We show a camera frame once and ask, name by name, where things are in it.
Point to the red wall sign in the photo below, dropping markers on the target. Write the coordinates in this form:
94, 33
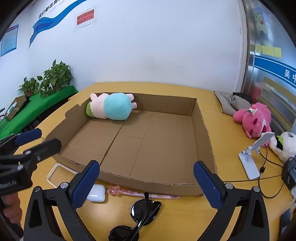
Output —
85, 18

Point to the white earbuds case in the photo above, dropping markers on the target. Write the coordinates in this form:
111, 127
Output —
98, 194

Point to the black device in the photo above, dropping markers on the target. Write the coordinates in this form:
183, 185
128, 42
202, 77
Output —
290, 173

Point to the pink pen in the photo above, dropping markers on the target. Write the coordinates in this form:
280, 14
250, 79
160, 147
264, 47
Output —
115, 190

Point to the pink plush toy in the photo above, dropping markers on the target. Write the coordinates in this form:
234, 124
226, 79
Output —
254, 120

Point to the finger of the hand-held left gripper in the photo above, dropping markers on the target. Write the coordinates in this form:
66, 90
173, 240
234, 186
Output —
48, 147
27, 136

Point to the brown cardboard box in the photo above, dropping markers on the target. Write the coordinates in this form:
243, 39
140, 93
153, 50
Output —
150, 150

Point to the green tablecloth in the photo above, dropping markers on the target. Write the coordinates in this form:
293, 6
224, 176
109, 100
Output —
46, 102

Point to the large potted plant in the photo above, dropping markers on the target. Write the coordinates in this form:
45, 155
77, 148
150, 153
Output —
56, 76

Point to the black smartphone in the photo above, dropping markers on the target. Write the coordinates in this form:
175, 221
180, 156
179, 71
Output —
285, 221

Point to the pink and blue plush pig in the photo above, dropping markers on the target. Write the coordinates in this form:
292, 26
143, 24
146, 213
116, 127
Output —
115, 106

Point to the grey jacket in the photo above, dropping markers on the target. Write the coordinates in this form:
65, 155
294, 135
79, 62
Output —
227, 102

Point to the small potted plant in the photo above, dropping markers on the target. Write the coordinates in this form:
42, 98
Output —
29, 85

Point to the yellow sticky note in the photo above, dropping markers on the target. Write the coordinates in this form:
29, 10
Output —
277, 52
258, 48
267, 50

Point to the white phone stand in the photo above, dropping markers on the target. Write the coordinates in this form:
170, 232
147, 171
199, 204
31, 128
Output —
249, 164

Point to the white plush toy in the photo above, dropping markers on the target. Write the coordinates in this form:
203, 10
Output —
285, 146

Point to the blue wall poster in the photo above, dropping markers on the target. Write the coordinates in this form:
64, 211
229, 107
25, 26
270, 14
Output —
9, 40

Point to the blue wave wall decal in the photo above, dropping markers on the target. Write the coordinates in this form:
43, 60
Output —
44, 24

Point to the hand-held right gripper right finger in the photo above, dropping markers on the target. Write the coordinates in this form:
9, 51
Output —
208, 185

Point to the black sunglasses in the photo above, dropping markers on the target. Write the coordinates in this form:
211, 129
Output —
143, 208

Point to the glass door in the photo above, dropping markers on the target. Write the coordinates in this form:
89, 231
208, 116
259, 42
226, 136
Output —
272, 74

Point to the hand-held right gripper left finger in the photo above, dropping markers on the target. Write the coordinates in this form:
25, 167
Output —
85, 183

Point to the cartoon door poster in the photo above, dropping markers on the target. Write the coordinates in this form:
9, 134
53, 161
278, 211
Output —
261, 22

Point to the person's left hand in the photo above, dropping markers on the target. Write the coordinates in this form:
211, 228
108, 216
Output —
13, 208

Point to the cream phone case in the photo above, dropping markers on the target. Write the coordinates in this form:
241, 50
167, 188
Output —
49, 176

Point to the small cardboard box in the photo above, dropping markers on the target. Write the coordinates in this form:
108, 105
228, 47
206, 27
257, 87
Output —
15, 106

